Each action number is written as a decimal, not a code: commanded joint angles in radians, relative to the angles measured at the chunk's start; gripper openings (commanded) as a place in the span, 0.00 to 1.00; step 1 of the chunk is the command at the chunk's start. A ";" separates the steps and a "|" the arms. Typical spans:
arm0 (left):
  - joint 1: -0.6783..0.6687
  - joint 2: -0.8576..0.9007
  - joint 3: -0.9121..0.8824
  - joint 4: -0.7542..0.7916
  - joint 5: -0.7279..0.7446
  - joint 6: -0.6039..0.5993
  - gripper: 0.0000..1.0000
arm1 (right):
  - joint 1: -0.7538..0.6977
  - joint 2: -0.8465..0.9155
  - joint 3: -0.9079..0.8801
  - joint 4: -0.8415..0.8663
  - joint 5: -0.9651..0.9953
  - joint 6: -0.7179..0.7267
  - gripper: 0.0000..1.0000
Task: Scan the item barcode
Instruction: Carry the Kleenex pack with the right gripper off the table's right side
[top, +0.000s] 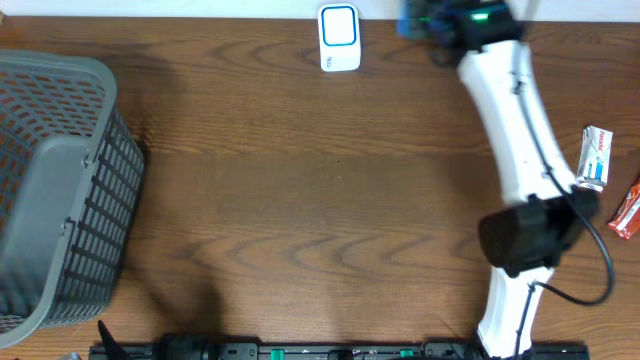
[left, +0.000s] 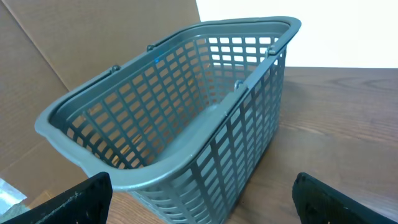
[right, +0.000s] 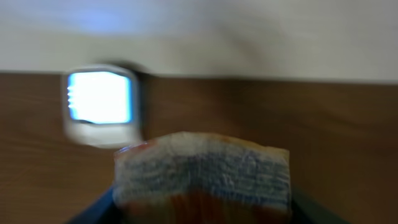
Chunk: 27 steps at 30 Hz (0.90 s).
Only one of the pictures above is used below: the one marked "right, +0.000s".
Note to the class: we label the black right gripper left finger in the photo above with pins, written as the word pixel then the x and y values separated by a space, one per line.
pixel 102 211

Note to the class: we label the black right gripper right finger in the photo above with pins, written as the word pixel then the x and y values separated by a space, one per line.
pixel 306 210

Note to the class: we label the orange small box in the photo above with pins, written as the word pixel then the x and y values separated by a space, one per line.
pixel 202 178

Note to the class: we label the white barcode scanner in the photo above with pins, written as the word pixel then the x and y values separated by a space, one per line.
pixel 101 106

